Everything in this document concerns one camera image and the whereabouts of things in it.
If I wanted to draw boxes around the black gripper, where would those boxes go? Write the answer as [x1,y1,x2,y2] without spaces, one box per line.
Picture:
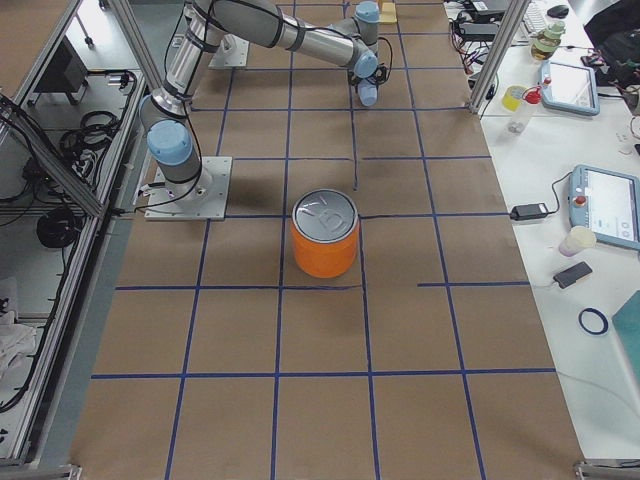
[348,64,389,89]

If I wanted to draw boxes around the light blue plastic cup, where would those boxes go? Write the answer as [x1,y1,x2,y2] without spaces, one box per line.
[357,80,378,107]

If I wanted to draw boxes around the yellow tape roll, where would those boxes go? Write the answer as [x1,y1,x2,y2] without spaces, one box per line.
[501,85,528,112]

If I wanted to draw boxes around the clear bottle red cap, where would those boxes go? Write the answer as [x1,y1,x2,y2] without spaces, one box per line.
[507,86,542,134]

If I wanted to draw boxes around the orange can with grey lid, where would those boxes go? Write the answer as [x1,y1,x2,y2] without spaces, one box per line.
[291,189,359,279]

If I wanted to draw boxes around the far teach pendant tablet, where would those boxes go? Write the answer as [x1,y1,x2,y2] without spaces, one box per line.
[539,60,600,116]

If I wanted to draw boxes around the teach pendant tablet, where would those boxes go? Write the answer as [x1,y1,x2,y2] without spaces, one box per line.
[539,60,600,116]
[568,164,639,251]

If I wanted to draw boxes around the black power adapter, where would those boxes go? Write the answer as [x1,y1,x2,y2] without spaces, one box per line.
[509,203,550,221]

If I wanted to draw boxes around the near teach pendant tablet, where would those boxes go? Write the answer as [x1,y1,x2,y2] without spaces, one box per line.
[568,164,639,251]

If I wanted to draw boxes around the black smartphone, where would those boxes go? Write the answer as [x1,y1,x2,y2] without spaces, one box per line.
[553,261,593,289]

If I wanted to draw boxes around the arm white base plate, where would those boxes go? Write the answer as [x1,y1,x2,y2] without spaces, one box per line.
[208,34,250,70]
[144,156,233,221]

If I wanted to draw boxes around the blue tape ring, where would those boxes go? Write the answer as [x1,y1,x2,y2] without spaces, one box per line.
[578,308,609,336]

